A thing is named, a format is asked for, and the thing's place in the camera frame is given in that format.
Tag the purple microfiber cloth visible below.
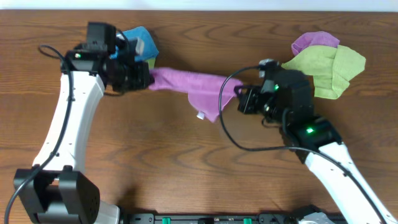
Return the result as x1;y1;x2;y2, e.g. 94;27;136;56
149;68;243;123

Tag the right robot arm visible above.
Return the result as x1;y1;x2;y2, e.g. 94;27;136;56
234;85;397;223

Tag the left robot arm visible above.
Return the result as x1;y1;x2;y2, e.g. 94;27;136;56
4;47;153;223

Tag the green folded cloth under blue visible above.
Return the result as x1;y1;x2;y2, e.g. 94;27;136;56
146;58;155;70

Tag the green crumpled cloth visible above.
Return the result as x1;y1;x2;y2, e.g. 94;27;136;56
282;45;366;100

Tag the left black cable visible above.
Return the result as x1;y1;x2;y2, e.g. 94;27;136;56
3;29;131;224

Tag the black cable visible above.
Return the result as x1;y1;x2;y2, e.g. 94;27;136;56
218;65;389;224
3;29;131;224

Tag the right black cable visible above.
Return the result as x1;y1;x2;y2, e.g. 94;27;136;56
218;65;389;224

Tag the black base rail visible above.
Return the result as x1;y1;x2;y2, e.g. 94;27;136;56
118;212;346;224

